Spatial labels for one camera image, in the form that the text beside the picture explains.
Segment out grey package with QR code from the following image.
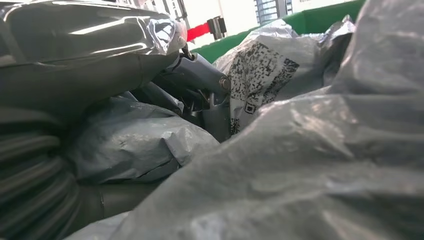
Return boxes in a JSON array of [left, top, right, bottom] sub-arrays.
[[64, 14, 357, 186]]

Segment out red barrier belt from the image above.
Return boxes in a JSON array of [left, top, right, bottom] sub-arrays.
[[186, 22, 212, 43]]

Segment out large grey red-printed package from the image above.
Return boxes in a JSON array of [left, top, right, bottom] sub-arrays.
[[64, 0, 424, 240]]

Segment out window with blinds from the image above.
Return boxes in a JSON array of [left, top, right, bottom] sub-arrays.
[[253, 0, 294, 26]]

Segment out green plastic crate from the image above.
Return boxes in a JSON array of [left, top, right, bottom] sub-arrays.
[[191, 0, 365, 64]]

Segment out black barrier post head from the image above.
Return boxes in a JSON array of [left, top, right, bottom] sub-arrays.
[[206, 15, 228, 41]]

